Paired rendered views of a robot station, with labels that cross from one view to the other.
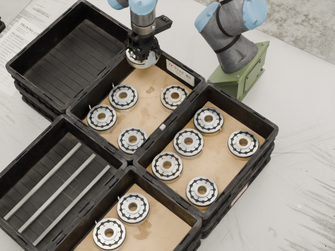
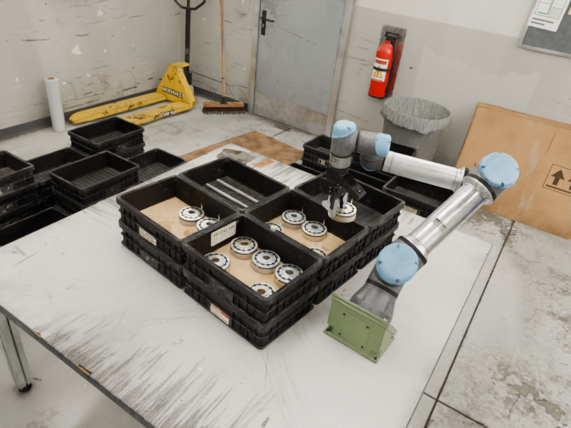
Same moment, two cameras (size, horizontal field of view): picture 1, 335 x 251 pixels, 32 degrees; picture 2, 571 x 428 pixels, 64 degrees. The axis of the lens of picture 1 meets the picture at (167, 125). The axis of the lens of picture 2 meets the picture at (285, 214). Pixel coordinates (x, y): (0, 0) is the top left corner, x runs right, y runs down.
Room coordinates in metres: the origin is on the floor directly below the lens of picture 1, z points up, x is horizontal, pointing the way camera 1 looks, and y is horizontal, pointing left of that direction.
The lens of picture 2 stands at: (0.77, -1.37, 1.89)
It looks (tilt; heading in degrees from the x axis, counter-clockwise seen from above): 32 degrees down; 82
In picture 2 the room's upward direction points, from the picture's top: 7 degrees clockwise
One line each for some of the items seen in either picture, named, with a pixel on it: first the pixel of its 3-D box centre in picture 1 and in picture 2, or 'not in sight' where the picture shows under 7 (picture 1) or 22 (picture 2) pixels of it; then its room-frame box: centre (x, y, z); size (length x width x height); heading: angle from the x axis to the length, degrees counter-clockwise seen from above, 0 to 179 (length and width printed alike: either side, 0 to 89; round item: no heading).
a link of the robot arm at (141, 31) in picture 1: (143, 22); (339, 159); (1.12, 0.04, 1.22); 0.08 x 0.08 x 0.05
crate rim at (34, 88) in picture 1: (73, 53); (348, 197); (1.25, 0.31, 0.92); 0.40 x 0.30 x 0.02; 136
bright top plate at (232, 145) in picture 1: (243, 143); (261, 292); (0.87, -0.25, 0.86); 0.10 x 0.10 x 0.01
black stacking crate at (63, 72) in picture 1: (76, 61); (347, 206); (1.25, 0.31, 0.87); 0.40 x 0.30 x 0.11; 136
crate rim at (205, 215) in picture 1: (206, 146); (252, 254); (0.84, -0.12, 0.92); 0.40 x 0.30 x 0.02; 136
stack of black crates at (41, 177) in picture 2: not in sight; (59, 187); (-0.35, 1.27, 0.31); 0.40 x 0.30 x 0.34; 53
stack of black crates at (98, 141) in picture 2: not in sight; (110, 160); (-0.11, 1.59, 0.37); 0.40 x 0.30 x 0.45; 53
